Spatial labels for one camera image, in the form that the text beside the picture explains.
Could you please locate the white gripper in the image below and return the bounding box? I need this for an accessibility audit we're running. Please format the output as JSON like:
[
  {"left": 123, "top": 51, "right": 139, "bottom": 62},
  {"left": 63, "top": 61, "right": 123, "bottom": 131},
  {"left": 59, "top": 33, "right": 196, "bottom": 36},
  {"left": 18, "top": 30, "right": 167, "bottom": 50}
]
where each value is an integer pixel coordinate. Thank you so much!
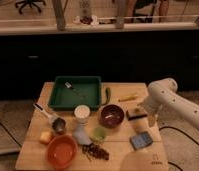
[{"left": 140, "top": 98, "right": 159, "bottom": 127}]

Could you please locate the black and tan eraser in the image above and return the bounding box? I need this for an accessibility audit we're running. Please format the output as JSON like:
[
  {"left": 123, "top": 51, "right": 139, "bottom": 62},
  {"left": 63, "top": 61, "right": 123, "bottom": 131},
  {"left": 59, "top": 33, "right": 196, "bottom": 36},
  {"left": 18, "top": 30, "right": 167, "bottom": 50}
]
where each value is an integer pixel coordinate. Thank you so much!
[{"left": 126, "top": 108, "right": 147, "bottom": 121}]

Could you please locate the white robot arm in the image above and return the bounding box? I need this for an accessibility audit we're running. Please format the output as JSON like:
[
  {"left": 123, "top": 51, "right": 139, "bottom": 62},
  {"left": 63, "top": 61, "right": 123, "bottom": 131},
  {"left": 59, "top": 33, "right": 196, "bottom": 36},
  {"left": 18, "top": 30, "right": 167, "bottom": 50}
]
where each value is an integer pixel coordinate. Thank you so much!
[{"left": 126, "top": 78, "right": 199, "bottom": 131}]

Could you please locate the green plastic cup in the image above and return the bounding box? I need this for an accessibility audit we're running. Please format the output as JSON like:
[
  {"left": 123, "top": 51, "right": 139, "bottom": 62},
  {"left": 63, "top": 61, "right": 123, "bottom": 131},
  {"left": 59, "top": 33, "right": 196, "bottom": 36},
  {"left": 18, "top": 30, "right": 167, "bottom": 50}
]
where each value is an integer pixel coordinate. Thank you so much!
[{"left": 92, "top": 127, "right": 107, "bottom": 143}]

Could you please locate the white plastic cup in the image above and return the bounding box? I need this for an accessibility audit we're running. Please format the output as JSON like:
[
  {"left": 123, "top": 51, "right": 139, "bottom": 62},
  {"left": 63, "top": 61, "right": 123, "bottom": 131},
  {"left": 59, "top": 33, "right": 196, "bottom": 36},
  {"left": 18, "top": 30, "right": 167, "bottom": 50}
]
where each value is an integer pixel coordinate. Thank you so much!
[{"left": 74, "top": 105, "right": 90, "bottom": 122}]

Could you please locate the metal measuring cup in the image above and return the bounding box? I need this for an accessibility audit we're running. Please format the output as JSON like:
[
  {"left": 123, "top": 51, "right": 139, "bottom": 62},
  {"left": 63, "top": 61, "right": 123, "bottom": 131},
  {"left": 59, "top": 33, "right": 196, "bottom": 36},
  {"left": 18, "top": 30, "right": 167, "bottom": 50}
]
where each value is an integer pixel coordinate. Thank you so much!
[{"left": 34, "top": 103, "right": 66, "bottom": 134}]

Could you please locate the yellow banana toy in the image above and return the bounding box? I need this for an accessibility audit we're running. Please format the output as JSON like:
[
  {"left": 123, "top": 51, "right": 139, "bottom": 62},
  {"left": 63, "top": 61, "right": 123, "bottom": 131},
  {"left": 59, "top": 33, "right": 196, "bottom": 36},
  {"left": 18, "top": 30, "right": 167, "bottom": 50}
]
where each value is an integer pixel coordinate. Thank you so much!
[{"left": 118, "top": 95, "right": 138, "bottom": 102}]

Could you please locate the blue sponge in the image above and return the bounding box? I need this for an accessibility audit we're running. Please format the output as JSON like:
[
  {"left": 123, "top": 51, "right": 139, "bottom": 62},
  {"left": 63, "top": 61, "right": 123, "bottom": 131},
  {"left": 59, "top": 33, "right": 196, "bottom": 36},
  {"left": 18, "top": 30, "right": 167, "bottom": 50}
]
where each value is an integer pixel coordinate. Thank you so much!
[{"left": 129, "top": 131, "right": 153, "bottom": 150}]

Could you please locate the dark purple bowl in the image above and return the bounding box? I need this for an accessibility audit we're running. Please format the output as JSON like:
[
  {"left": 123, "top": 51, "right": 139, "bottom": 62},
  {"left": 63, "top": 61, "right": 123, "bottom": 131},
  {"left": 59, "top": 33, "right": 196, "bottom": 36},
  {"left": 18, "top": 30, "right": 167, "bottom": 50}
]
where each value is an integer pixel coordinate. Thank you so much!
[{"left": 99, "top": 104, "right": 124, "bottom": 128}]

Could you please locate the green cucumber toy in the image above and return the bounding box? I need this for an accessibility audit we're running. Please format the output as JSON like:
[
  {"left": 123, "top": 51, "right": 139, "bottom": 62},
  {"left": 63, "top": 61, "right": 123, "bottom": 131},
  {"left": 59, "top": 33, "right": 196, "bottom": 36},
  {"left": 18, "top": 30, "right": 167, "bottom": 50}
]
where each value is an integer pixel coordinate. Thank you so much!
[{"left": 105, "top": 87, "right": 111, "bottom": 104}]

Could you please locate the wooden board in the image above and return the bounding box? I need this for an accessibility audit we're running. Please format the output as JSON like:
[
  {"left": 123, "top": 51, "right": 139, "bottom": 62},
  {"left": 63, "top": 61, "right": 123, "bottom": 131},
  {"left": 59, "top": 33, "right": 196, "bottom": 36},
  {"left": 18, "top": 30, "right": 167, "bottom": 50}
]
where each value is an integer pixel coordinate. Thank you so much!
[{"left": 15, "top": 82, "right": 169, "bottom": 171}]

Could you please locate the purple grapes toy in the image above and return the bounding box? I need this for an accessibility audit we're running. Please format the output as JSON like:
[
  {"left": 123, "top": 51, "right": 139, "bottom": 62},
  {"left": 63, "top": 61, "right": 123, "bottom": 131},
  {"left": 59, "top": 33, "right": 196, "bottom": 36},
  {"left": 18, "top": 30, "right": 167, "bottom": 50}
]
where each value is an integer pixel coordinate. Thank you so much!
[{"left": 82, "top": 143, "right": 109, "bottom": 160}]

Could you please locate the grey blue cloth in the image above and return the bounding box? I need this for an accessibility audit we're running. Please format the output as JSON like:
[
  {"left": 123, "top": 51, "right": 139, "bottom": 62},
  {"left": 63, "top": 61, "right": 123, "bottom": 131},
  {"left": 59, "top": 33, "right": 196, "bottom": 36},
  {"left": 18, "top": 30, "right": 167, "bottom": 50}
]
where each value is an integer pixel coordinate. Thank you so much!
[{"left": 73, "top": 123, "right": 92, "bottom": 145}]

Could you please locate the green plastic tray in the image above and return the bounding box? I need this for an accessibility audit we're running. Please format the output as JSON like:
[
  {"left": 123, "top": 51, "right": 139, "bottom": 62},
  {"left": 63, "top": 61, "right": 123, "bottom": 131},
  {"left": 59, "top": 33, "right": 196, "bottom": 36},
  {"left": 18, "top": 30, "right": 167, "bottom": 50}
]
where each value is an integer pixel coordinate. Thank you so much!
[{"left": 48, "top": 76, "right": 101, "bottom": 111}]

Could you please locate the fork in tray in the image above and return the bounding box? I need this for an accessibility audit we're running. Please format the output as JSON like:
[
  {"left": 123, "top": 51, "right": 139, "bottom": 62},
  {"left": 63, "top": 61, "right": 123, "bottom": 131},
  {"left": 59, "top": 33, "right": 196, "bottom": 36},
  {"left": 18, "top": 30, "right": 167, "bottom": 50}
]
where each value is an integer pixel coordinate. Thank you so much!
[{"left": 65, "top": 82, "right": 84, "bottom": 99}]

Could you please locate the orange bowl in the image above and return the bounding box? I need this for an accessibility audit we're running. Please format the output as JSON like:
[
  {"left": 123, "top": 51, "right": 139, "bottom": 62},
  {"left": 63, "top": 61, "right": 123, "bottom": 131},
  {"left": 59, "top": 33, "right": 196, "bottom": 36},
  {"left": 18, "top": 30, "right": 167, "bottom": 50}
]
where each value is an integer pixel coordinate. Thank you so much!
[{"left": 46, "top": 135, "right": 78, "bottom": 171}]

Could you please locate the seated person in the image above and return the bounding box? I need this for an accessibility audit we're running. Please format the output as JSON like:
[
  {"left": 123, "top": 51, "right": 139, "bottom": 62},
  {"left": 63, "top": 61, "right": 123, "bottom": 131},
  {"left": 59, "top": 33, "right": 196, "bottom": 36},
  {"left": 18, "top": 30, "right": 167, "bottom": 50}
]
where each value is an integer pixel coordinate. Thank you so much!
[{"left": 124, "top": 0, "right": 171, "bottom": 24}]

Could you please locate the yellow round toy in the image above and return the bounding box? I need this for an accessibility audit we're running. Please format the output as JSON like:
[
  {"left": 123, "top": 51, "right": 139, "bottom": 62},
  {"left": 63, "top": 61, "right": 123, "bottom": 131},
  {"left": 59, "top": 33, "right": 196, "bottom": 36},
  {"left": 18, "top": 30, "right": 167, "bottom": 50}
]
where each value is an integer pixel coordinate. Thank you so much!
[{"left": 39, "top": 131, "right": 53, "bottom": 144}]

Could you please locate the office chair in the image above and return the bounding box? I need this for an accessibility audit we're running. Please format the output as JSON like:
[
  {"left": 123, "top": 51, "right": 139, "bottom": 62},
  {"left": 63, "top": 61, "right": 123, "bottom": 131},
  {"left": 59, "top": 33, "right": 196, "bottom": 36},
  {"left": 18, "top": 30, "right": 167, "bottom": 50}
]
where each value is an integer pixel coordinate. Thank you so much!
[{"left": 15, "top": 0, "right": 46, "bottom": 15}]

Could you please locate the black cable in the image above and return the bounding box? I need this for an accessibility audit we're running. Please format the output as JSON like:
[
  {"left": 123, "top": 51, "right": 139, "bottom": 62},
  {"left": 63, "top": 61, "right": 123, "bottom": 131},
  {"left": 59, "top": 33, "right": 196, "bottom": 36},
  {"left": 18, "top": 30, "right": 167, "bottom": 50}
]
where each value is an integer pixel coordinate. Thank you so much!
[{"left": 158, "top": 125, "right": 199, "bottom": 171}]

